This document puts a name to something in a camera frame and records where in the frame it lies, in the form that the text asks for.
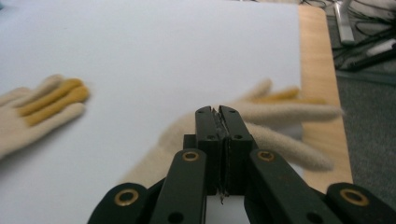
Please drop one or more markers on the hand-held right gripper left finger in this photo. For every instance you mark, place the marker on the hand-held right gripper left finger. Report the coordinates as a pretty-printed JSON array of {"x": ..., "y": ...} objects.
[{"x": 209, "y": 140}]

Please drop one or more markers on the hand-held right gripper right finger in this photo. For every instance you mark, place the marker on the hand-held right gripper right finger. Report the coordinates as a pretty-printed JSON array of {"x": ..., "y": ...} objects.
[{"x": 238, "y": 137}]

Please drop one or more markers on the beige knit glove yellow fingertips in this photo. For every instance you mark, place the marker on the beige knit glove yellow fingertips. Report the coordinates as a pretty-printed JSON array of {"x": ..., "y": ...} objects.
[
  {"x": 37, "y": 115},
  {"x": 280, "y": 115}
]

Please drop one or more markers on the wooden table board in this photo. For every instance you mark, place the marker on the wooden table board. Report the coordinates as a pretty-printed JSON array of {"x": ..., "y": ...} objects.
[{"x": 317, "y": 62}]

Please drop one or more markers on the black tripod stand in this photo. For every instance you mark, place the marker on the black tripod stand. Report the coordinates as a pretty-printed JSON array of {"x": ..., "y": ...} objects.
[{"x": 370, "y": 60}]

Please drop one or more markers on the white power strip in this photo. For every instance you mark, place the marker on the white power strip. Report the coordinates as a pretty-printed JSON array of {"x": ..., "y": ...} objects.
[{"x": 381, "y": 47}]

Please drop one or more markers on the white metal desk frame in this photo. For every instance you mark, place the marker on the white metal desk frame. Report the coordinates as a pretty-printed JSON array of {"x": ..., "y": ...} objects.
[{"x": 344, "y": 21}]

